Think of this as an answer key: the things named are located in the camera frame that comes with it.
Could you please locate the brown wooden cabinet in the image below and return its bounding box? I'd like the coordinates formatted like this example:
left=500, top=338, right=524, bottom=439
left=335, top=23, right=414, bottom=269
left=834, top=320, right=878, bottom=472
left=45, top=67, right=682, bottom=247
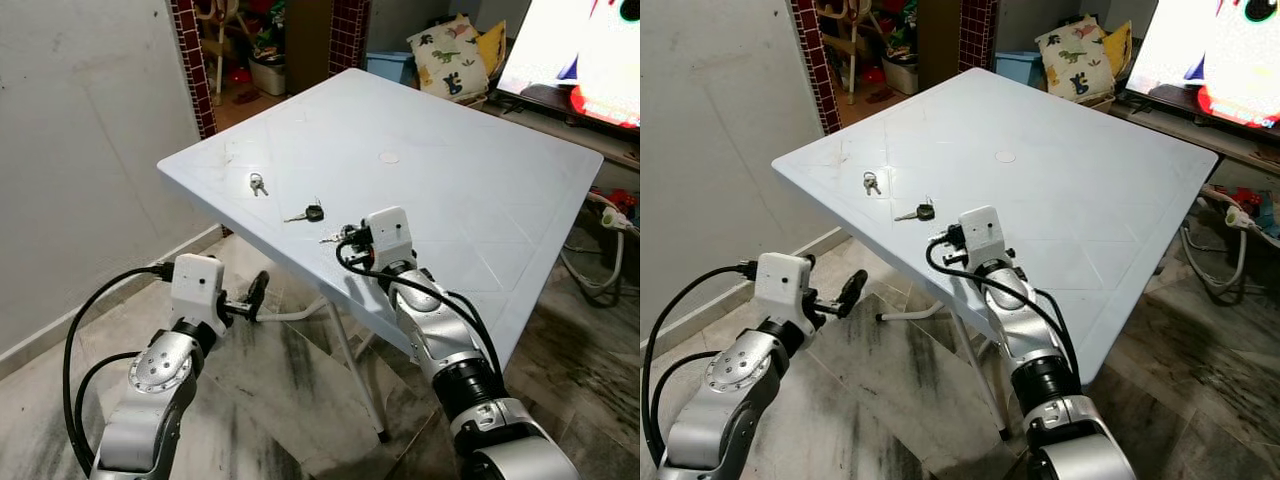
left=285, top=0, right=333, bottom=96
left=915, top=0, right=961, bottom=93

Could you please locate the red brick tiled pillar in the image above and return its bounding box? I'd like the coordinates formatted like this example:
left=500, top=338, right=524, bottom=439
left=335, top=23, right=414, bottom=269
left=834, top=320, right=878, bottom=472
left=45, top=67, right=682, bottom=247
left=168, top=0, right=219, bottom=141
left=328, top=0, right=373, bottom=77
left=788, top=0, right=843, bottom=136
left=957, top=0, right=999, bottom=73

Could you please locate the white folding table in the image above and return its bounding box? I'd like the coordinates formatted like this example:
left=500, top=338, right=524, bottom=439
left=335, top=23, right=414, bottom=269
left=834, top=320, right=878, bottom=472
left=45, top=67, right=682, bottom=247
left=771, top=67, right=1220, bottom=443
left=156, top=67, right=607, bottom=443

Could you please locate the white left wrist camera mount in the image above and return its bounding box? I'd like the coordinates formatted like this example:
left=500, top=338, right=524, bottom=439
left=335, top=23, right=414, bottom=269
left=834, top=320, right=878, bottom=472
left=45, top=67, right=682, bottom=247
left=168, top=254, right=225, bottom=338
left=754, top=252, right=813, bottom=336

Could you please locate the small white basket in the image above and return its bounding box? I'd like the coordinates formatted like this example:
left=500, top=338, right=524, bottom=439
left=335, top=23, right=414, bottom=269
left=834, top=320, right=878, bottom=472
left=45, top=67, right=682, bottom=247
left=250, top=55, right=287, bottom=97
left=882, top=55, right=919, bottom=96

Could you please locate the brown television shelf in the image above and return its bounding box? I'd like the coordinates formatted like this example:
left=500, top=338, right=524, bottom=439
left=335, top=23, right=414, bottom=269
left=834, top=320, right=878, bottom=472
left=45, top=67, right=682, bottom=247
left=1110, top=92, right=1280, bottom=179
left=485, top=92, right=641, bottom=171

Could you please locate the white dinosaur print pillow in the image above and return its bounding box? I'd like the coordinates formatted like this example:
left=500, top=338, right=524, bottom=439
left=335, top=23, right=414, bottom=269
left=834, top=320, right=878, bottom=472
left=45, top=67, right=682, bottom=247
left=407, top=14, right=491, bottom=102
left=1034, top=14, right=1119, bottom=102

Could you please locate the yellow pillow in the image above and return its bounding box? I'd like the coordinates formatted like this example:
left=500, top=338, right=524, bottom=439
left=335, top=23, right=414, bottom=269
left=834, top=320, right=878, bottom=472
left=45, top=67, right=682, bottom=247
left=474, top=20, right=509, bottom=79
left=1102, top=20, right=1135, bottom=79

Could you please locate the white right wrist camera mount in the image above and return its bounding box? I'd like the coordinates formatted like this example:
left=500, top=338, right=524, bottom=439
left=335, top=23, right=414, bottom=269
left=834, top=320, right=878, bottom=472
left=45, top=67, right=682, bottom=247
left=364, top=206, right=415, bottom=273
left=958, top=205, right=1009, bottom=271

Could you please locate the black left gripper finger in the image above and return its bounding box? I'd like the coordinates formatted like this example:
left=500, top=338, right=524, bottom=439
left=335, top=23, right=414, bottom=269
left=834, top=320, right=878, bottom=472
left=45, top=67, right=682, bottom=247
left=838, top=268, right=869, bottom=321
left=244, top=269, right=272, bottom=322

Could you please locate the black framed television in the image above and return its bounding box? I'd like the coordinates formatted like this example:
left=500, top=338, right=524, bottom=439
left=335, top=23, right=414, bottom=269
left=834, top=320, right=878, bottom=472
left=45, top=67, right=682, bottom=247
left=496, top=0, right=641, bottom=131
left=1125, top=0, right=1280, bottom=131

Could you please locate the light blue plastic box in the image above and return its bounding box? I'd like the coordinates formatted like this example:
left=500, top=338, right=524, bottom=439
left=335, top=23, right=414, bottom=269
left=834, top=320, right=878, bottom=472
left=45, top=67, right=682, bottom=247
left=994, top=51, right=1045, bottom=87
left=364, top=51, right=417, bottom=87

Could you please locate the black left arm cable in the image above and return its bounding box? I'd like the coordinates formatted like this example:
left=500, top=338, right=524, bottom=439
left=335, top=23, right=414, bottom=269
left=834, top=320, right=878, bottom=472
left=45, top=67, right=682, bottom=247
left=640, top=260, right=761, bottom=471
left=62, top=262, right=176, bottom=476

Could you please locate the grey tube frame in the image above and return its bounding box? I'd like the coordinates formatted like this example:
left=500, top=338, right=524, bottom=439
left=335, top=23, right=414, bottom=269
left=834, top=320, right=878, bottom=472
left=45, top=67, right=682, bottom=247
left=1180, top=185, right=1251, bottom=296
left=558, top=192, right=629, bottom=297

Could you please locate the white and green toy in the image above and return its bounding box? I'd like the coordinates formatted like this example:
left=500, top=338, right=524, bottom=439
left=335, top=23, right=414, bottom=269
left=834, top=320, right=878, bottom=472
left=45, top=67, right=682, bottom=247
left=1222, top=200, right=1263, bottom=236

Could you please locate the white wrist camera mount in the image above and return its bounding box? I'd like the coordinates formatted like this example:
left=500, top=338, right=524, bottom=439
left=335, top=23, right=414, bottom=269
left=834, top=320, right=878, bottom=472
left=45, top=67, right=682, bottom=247
left=958, top=205, right=1009, bottom=271
left=364, top=206, right=415, bottom=273
left=754, top=252, right=813, bottom=336
left=168, top=254, right=225, bottom=338

